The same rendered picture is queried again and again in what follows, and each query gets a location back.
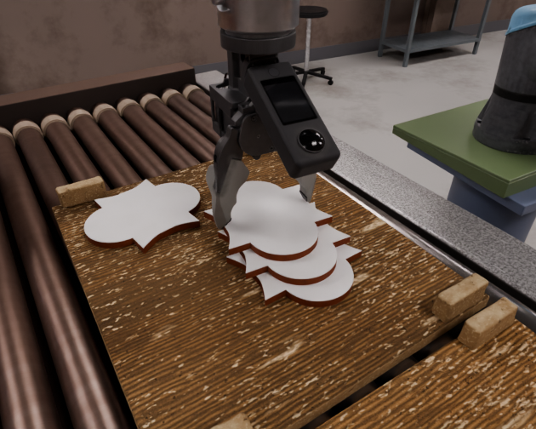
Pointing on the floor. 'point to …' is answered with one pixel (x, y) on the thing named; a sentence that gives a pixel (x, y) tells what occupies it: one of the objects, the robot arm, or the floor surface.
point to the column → (509, 218)
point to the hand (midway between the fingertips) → (267, 214)
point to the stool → (310, 42)
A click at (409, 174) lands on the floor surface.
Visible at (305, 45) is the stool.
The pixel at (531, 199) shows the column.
